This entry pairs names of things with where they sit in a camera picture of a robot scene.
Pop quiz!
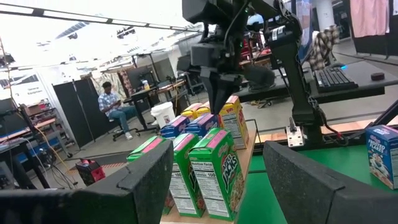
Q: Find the green Apple Jacks cereal box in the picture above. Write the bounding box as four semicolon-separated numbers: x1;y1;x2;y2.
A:
126;135;175;216
169;133;206;218
188;127;247;222

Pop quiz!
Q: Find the wooden work table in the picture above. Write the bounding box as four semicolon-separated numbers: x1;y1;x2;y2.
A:
155;79;187;106

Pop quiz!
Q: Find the black office chair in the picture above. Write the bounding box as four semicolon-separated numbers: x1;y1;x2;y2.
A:
110;118;141;142

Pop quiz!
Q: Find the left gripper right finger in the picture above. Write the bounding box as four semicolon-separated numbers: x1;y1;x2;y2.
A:
262;140;398;224

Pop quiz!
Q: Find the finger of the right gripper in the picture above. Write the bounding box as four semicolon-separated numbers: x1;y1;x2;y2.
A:
219;74;243;114
201;73;223;114

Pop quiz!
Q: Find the wooden shelf with black frame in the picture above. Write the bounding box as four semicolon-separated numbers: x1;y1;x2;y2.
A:
159;118;262;224

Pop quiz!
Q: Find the white plastic bucket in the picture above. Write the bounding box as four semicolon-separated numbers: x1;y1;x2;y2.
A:
150;101;177;129

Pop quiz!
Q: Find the computer monitor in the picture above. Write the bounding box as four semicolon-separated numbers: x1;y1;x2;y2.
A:
294;0;315;63

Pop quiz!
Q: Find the silver table clamp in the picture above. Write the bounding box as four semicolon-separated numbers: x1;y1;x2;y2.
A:
285;117;304;147

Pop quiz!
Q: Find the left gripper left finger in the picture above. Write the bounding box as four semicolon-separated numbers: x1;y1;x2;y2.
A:
0;139;175;224

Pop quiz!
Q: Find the yellow cable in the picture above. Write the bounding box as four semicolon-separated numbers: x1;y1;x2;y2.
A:
30;124;78;187

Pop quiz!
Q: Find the pink hanging cloth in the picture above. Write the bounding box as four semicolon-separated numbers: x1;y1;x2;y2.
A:
349;0;391;39

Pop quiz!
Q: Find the black standing desk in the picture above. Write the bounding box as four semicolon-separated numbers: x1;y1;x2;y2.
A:
124;85;162;134

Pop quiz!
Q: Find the wooden workbench with shelves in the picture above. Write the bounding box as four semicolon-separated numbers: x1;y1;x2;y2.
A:
0;99;74;190

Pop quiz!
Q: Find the red and black toolbox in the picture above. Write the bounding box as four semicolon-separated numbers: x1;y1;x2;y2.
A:
75;158;106;187

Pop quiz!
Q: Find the black partition panel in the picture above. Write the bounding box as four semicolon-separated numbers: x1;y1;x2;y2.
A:
343;0;398;60
52;77;125;149

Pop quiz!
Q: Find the white wall sign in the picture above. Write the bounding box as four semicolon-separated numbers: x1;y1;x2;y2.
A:
14;81;53;99

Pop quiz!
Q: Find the black computer keyboard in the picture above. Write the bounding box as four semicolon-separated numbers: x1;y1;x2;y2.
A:
313;67;359;93

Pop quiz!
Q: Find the person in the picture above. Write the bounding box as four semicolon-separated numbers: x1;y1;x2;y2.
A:
97;81;138;141
308;24;341;71

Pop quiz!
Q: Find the black overhead rig frame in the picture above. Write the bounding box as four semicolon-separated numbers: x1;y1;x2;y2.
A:
0;2;206;34

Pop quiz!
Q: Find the black computer desk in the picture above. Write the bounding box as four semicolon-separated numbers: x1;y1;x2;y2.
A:
234;60;398;105

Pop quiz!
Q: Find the floral patterned cloth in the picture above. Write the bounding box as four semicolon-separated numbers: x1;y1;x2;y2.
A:
91;72;125;103

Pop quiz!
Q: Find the black diagonal frame strut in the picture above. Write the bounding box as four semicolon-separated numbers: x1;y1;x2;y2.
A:
368;99;398;128

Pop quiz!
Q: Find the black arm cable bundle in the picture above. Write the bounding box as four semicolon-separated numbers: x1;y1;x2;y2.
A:
317;105;351;147

